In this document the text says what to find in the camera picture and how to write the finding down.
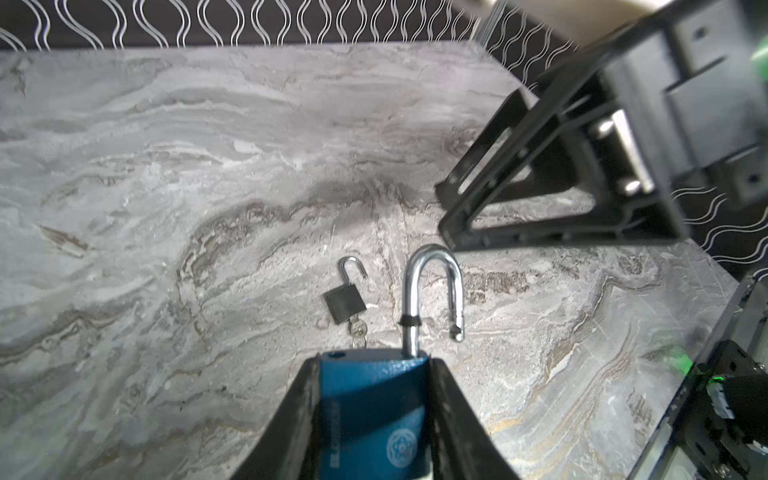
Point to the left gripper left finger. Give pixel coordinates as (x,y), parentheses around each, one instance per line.
(289,446)

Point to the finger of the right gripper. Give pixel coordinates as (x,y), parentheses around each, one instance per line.
(600,142)
(551,167)

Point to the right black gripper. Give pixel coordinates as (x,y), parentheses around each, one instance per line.
(689,101)

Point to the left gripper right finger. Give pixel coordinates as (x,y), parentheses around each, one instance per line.
(460,446)

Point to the blue padlock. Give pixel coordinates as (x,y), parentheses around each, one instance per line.
(373,402)

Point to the silver key with ring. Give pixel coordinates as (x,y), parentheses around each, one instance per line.
(358,330)

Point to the black padlock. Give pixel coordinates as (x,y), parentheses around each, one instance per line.
(345,302)

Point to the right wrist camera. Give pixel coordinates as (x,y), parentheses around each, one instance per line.
(580,20)

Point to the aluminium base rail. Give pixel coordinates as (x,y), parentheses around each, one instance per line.
(716,425)

